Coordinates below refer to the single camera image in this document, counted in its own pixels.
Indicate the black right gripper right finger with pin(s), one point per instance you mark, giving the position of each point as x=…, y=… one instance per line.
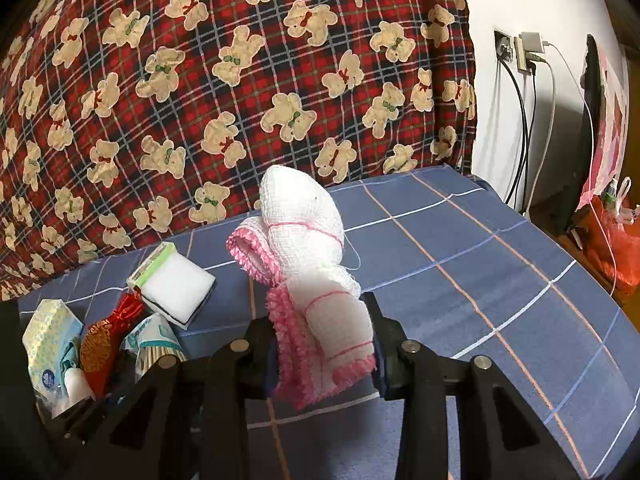
x=469, y=409

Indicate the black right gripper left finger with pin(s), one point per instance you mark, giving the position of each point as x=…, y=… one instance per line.
x=181, y=420

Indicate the cotton swab bag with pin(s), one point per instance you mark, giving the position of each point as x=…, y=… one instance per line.
x=149, y=341

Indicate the red gold drawstring pouch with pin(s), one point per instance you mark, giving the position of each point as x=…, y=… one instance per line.
x=101, y=343

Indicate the white black sponge block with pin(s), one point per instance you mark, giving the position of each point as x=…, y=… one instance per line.
x=171, y=284

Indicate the white pink knitted towel roll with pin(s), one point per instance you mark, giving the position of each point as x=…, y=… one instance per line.
x=295, y=247

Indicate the blue white tissue pack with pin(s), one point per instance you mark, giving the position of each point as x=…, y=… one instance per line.
x=51, y=341

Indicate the red plastic bag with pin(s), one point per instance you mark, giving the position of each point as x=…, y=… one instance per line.
x=613, y=247

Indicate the pink patterned hanging cloth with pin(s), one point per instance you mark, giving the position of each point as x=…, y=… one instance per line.
x=611, y=132

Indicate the red plaid bear blanket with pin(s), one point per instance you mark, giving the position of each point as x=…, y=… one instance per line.
x=124, y=122

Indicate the white charger adapter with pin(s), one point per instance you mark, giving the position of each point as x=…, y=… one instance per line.
x=526, y=44

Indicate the wall power socket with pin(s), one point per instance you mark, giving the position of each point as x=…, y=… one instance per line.
x=504, y=46

